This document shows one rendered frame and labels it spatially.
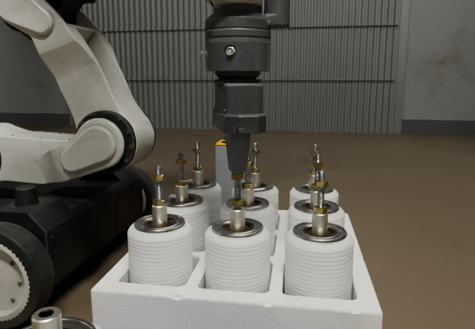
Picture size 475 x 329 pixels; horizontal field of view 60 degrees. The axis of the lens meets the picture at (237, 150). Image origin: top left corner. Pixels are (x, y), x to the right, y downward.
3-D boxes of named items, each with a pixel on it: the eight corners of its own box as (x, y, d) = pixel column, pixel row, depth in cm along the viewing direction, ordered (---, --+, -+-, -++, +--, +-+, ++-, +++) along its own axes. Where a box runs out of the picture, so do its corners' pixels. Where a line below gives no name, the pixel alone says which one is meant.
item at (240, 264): (196, 354, 60) (194, 236, 57) (218, 318, 69) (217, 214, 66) (261, 366, 57) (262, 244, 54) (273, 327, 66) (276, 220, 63)
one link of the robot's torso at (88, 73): (92, 187, 91) (-24, 6, 89) (127, 170, 108) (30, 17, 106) (145, 153, 88) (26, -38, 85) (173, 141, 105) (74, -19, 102)
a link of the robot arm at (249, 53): (283, 133, 52) (285, 37, 50) (209, 135, 50) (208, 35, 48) (256, 122, 65) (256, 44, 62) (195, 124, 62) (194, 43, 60)
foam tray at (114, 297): (97, 403, 60) (89, 289, 57) (176, 277, 98) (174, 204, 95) (374, 438, 54) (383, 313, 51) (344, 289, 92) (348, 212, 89)
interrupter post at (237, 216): (227, 232, 59) (227, 210, 59) (232, 226, 61) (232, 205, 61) (243, 233, 59) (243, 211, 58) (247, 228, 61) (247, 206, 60)
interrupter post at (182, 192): (173, 204, 72) (172, 186, 72) (177, 200, 75) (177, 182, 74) (186, 204, 72) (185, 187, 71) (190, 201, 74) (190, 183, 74)
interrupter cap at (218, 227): (203, 236, 57) (203, 231, 57) (220, 218, 65) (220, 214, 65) (256, 243, 55) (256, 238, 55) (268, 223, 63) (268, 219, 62)
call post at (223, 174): (215, 268, 102) (214, 145, 97) (220, 256, 109) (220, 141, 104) (244, 270, 101) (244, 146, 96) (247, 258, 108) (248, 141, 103)
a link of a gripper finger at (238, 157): (227, 172, 58) (227, 129, 57) (249, 171, 58) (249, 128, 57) (229, 175, 56) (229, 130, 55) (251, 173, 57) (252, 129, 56)
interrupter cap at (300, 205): (307, 199, 75) (307, 196, 75) (346, 207, 70) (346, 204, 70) (285, 209, 69) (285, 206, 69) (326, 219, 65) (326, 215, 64)
